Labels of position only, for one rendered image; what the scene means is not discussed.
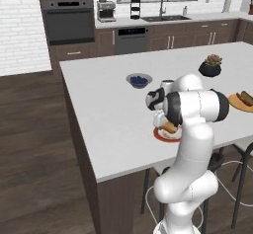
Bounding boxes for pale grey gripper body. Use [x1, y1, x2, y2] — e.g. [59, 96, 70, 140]
[152, 110, 170, 129]

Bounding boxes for red plate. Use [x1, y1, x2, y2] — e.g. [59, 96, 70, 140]
[152, 125, 183, 144]

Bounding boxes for blue bowl with blueberries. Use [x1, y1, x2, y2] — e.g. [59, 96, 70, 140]
[126, 72, 153, 90]

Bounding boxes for dark brown sausage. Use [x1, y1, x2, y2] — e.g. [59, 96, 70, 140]
[240, 90, 253, 107]

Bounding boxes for succulent in black pot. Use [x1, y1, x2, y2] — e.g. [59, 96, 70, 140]
[198, 53, 223, 78]

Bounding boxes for black dishwasher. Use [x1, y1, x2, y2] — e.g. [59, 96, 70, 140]
[115, 26, 149, 56]

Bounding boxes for dark wood base cupboards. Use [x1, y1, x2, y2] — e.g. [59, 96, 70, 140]
[94, 18, 253, 58]

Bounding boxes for dark wood kitchen island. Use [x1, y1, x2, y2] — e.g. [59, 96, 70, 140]
[58, 40, 253, 234]

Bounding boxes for dark sink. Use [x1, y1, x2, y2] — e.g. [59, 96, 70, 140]
[140, 14, 193, 23]

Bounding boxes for dark wood oven cabinet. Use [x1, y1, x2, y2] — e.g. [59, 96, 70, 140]
[47, 40, 100, 80]

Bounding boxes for grey tap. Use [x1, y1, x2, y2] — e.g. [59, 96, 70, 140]
[159, 0, 170, 19]

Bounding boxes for silver coffee machine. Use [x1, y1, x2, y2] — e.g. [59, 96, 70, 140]
[96, 0, 118, 24]

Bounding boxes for black wire stand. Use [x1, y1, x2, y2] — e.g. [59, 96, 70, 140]
[129, 0, 142, 21]

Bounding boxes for black wall oven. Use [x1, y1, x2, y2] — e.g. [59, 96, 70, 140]
[39, 0, 96, 46]

